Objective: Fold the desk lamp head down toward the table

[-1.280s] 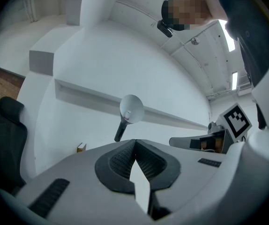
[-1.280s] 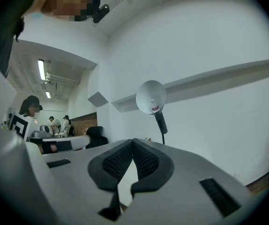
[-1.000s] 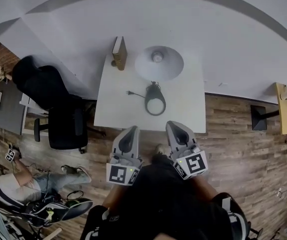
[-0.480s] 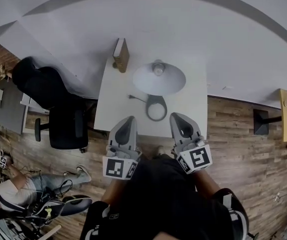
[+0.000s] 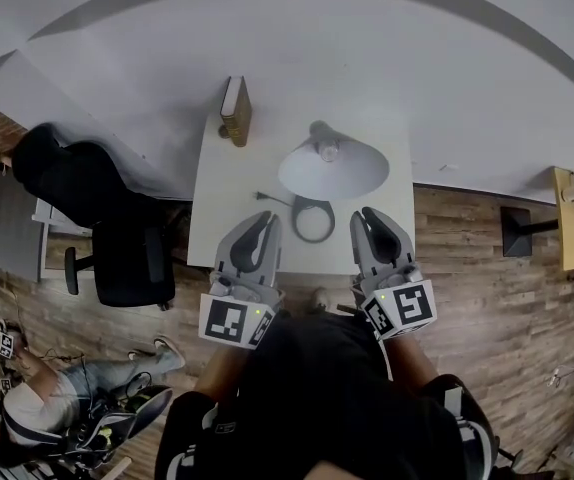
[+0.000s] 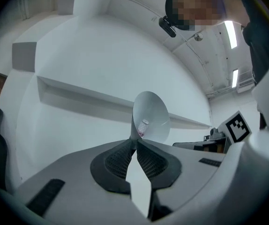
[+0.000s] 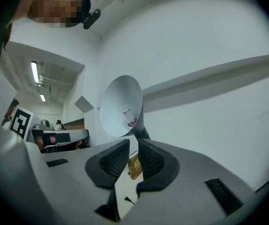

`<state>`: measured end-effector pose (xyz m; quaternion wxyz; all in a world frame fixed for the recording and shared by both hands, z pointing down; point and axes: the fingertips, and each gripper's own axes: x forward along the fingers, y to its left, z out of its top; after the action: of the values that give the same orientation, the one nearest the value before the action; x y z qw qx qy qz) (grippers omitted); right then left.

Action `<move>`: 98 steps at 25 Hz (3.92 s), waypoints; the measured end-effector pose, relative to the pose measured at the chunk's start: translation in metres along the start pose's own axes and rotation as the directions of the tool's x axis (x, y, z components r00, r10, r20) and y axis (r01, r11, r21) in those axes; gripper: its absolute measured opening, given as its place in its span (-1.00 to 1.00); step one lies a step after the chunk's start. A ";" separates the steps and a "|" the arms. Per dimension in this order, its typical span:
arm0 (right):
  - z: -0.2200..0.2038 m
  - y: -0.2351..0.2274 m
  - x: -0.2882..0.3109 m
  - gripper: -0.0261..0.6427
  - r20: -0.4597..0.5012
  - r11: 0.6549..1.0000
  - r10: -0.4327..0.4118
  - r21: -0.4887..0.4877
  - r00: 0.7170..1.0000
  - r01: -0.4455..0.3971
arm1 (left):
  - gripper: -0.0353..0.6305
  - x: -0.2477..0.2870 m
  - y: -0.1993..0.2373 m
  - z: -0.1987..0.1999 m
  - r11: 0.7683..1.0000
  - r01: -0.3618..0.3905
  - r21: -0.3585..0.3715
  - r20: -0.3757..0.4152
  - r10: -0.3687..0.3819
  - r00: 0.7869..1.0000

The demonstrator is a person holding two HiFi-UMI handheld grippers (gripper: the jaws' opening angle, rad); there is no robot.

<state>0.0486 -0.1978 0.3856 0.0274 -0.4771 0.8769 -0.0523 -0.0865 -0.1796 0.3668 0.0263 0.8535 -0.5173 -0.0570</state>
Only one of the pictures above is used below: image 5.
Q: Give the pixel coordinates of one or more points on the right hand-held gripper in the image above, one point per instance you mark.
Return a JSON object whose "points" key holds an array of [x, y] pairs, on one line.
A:
{"points": [[409, 305]]}

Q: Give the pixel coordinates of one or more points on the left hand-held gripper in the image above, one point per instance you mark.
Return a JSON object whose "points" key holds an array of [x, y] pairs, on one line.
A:
{"points": [[224, 318]]}

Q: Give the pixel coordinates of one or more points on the grey desk lamp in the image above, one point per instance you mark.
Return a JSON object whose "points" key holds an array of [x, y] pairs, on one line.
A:
{"points": [[337, 173]]}

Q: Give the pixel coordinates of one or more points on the person's left forearm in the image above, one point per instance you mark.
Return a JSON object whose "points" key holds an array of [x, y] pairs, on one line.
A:
{"points": [[219, 373]]}

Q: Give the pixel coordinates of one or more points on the person's right forearm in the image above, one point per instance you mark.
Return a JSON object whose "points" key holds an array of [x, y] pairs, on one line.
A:
{"points": [[409, 363]]}

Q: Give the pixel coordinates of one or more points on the grey side desk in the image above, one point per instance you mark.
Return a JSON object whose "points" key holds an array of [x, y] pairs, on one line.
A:
{"points": [[12, 238]]}

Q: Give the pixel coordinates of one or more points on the white table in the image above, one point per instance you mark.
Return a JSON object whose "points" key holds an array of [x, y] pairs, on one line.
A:
{"points": [[217, 218]]}

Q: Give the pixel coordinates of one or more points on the person's shoe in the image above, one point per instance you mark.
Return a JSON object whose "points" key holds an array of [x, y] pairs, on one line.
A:
{"points": [[321, 299]]}

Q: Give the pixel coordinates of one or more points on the small brown round object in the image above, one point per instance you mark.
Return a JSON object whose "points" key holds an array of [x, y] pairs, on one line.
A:
{"points": [[223, 131]]}

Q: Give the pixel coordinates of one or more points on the black table base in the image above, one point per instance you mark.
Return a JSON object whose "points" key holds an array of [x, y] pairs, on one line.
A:
{"points": [[514, 230]]}

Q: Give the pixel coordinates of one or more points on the brown hardcover book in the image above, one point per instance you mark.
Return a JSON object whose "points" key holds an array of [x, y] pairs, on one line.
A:
{"points": [[239, 113]]}

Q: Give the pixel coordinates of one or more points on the person's black shirt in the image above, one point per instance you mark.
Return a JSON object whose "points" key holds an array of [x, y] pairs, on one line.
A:
{"points": [[327, 398]]}

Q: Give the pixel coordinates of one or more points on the black office chair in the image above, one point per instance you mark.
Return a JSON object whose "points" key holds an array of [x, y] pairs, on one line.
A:
{"points": [[67, 178]]}

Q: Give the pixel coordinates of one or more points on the white power strip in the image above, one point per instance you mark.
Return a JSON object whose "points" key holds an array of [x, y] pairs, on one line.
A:
{"points": [[558, 375]]}

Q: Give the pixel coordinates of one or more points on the wooden leg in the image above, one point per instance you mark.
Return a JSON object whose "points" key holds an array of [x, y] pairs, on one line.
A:
{"points": [[117, 468]]}

